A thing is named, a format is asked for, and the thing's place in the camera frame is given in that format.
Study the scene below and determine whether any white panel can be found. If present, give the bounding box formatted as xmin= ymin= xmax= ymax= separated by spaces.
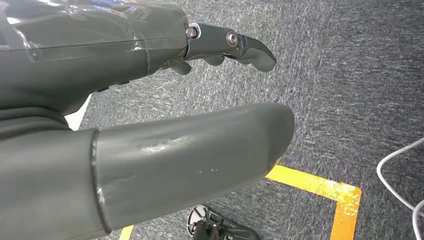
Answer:
xmin=64 ymin=94 xmax=93 ymax=132

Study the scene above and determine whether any yellow floor tape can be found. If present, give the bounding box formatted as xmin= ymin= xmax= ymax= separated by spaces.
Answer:
xmin=265 ymin=164 xmax=363 ymax=240
xmin=118 ymin=224 xmax=135 ymax=240

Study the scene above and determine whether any ribbed grey left arm sleeve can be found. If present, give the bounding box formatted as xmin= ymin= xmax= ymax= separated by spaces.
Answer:
xmin=0 ymin=106 xmax=72 ymax=141

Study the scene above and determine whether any black robot foot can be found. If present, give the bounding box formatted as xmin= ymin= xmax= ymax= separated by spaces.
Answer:
xmin=186 ymin=204 xmax=262 ymax=240

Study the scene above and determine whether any white cable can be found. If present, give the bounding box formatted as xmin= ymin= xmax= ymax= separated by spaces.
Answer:
xmin=376 ymin=136 xmax=424 ymax=240

